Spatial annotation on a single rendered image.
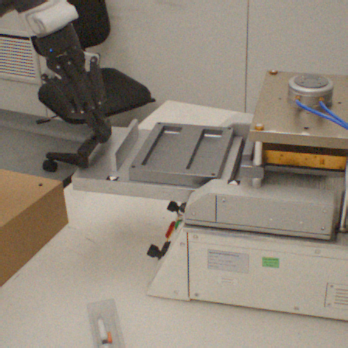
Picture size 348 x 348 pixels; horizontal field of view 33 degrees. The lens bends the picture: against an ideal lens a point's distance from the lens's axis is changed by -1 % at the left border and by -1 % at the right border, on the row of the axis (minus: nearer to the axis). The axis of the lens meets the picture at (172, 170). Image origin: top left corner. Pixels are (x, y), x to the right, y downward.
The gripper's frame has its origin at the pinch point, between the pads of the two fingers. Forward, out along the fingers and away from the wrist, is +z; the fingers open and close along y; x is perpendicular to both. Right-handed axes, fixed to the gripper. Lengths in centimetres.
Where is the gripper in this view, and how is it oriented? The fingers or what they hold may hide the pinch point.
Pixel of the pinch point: (98, 124)
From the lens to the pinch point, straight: 119.0
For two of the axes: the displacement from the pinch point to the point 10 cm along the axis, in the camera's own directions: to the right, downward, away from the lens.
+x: -2.3, 5.0, -8.3
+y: -9.0, 2.2, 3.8
